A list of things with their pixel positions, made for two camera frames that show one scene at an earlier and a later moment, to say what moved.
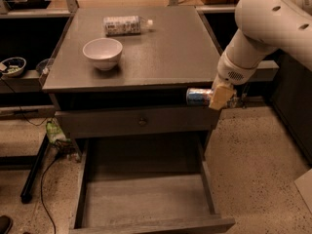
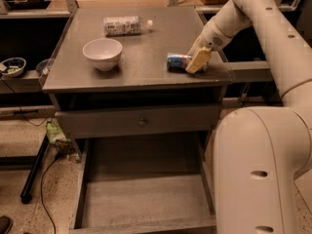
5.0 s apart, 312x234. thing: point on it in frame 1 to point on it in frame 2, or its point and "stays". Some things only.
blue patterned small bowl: [15, 66] stays
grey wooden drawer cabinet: [124, 73] stays
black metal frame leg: [31, 178] stays
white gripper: [231, 72] to [213, 37]
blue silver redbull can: [199, 97] to [178, 61]
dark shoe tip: [6, 224] stays
